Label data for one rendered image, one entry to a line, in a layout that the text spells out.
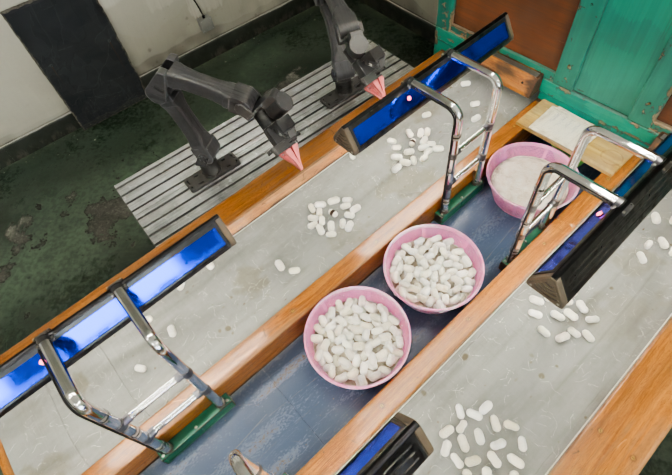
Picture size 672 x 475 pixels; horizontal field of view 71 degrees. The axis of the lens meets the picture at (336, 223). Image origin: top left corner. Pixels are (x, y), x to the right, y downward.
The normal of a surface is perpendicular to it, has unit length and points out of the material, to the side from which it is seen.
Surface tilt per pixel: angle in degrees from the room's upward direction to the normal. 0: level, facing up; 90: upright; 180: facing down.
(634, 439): 0
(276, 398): 0
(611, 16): 90
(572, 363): 0
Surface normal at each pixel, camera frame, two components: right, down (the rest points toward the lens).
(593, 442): -0.09, -0.58
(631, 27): -0.74, 0.59
